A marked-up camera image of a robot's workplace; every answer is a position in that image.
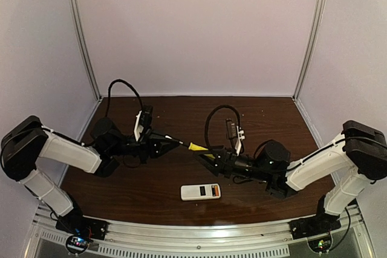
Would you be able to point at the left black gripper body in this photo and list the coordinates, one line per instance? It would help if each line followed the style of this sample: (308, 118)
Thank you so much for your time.
(146, 145)

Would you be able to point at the aluminium front rail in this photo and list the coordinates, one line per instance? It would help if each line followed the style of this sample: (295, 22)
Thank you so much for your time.
(267, 239)

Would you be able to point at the white remote control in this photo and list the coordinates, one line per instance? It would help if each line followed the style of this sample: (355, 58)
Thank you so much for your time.
(197, 192)

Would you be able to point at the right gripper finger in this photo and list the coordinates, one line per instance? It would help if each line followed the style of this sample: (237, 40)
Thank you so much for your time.
(216, 151)
(208, 161)

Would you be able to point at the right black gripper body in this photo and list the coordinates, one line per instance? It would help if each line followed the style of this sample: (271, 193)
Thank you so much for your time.
(222, 159)

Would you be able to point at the right aluminium corner post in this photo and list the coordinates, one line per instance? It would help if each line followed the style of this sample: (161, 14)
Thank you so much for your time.
(312, 40)

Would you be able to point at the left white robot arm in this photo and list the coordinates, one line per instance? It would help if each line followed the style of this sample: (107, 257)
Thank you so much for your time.
(31, 140)

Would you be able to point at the yellow handled screwdriver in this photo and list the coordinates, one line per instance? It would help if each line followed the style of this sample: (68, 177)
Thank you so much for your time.
(190, 146)

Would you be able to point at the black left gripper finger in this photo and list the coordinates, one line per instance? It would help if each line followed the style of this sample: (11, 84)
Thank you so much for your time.
(155, 135)
(160, 148)

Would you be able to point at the aluminium corner post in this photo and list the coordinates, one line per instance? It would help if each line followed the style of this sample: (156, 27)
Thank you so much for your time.
(80, 36)
(312, 40)

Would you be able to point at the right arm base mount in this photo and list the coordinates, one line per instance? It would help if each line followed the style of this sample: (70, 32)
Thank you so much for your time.
(317, 230)

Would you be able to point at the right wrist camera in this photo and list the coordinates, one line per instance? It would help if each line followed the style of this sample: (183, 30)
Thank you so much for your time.
(235, 135)

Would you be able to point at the orange battery in remote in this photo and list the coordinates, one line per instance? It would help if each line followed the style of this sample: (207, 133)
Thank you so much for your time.
(215, 191)

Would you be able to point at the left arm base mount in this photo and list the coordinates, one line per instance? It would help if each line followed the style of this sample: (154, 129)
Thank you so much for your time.
(83, 234)

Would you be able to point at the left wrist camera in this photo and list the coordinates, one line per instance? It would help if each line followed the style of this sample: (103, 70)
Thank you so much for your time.
(143, 122)

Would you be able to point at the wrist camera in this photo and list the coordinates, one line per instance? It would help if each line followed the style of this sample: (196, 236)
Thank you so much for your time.
(143, 122)
(235, 135)

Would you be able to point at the left aluminium corner post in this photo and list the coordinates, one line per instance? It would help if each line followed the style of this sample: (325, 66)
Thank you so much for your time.
(80, 36)

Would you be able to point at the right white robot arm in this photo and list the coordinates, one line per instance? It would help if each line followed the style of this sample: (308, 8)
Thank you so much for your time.
(360, 148)

